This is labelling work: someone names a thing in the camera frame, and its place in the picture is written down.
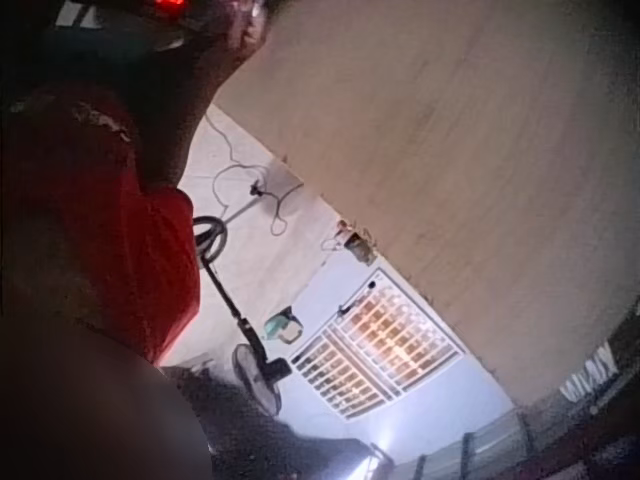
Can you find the window with metal grille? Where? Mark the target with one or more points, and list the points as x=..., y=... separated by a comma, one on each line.
x=375, y=345

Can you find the dark heap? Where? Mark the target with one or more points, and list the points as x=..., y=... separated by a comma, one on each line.
x=260, y=440

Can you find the dark teal striped object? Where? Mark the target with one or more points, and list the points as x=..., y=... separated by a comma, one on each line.
x=110, y=30

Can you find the teal and white wall fixture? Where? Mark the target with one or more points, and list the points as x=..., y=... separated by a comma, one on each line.
x=281, y=327

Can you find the person's right hand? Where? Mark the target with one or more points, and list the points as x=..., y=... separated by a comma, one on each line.
x=247, y=22

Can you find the white stick with black plug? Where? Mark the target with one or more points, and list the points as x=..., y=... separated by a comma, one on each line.
x=245, y=205

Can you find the small clutter by wall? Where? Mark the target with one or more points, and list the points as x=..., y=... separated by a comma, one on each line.
x=352, y=242

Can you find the black standing fan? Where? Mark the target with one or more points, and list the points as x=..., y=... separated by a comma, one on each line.
x=235, y=310

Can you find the red glowing object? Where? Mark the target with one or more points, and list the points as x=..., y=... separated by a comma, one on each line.
x=171, y=6

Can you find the glass railing shelf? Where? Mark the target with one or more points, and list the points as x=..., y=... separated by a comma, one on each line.
x=565, y=400

